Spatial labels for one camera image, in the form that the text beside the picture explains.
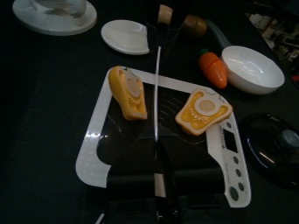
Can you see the orange yellow toy block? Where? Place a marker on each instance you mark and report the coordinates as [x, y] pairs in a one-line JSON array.
[[202, 112]]

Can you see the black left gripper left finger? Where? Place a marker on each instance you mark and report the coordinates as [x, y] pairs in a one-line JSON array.
[[130, 182]]

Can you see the orange toy carrot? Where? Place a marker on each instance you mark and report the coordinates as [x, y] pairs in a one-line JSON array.
[[214, 70]]

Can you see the brown wooden toy piece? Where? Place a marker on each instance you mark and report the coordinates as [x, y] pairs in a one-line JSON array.
[[194, 26]]

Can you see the white toy induction cooktop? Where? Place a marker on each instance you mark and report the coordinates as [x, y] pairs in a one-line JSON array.
[[94, 137]]

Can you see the black lid with grey knob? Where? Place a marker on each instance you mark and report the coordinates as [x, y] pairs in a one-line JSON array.
[[273, 151]]

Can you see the beige wooden toy piece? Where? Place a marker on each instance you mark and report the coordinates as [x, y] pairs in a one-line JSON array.
[[165, 14]]

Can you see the small white plate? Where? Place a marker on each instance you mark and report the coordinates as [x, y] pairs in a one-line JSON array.
[[125, 36]]

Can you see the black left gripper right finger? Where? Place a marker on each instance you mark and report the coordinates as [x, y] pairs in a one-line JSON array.
[[198, 180]]

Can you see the large white round plate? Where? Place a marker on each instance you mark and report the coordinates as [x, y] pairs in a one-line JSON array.
[[54, 24]]

